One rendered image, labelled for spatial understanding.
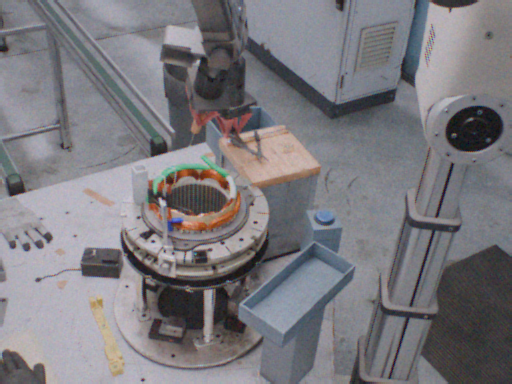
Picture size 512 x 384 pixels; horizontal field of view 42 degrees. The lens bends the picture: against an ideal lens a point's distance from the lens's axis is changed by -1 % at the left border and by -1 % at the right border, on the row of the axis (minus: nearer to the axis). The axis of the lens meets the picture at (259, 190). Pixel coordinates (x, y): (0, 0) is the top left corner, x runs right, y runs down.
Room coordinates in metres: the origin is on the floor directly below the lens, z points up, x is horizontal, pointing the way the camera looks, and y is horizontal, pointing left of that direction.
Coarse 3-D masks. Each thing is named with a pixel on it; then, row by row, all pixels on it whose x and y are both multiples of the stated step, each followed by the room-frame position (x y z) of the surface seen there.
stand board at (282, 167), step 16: (272, 128) 1.51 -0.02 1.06; (224, 144) 1.41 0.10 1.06; (256, 144) 1.43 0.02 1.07; (272, 144) 1.43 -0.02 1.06; (288, 144) 1.44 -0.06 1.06; (240, 160) 1.35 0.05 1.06; (256, 160) 1.36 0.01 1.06; (272, 160) 1.36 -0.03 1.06; (288, 160) 1.37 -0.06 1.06; (304, 160) 1.37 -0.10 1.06; (256, 176) 1.29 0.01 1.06; (272, 176) 1.30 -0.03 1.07; (288, 176) 1.31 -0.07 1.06; (304, 176) 1.33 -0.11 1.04
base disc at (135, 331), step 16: (128, 272) 1.19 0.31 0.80; (256, 272) 1.23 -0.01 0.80; (128, 288) 1.14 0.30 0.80; (160, 288) 1.15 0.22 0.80; (256, 288) 1.18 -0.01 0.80; (128, 304) 1.09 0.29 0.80; (128, 320) 1.04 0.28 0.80; (144, 320) 1.04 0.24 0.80; (128, 336) 0.99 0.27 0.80; (144, 336) 0.99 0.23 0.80; (192, 336) 1.01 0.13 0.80; (224, 336) 1.02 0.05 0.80; (240, 336) 1.02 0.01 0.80; (256, 336) 1.02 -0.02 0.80; (144, 352) 0.95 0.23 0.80; (160, 352) 0.95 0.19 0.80; (176, 352) 0.96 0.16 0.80; (192, 352) 0.96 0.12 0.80; (208, 352) 0.97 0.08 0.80; (224, 352) 0.97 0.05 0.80; (240, 352) 0.97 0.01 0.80
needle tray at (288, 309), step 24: (288, 264) 1.00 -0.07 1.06; (312, 264) 1.05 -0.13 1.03; (336, 264) 1.04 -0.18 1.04; (264, 288) 0.94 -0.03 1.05; (288, 288) 0.97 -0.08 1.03; (312, 288) 0.98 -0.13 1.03; (336, 288) 0.96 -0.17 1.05; (240, 312) 0.88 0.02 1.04; (264, 312) 0.90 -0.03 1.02; (288, 312) 0.91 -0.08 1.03; (312, 312) 0.89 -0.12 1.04; (264, 336) 0.84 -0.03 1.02; (288, 336) 0.83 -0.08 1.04; (312, 336) 0.94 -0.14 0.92; (264, 360) 0.93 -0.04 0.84; (288, 360) 0.89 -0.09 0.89; (312, 360) 0.96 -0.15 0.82
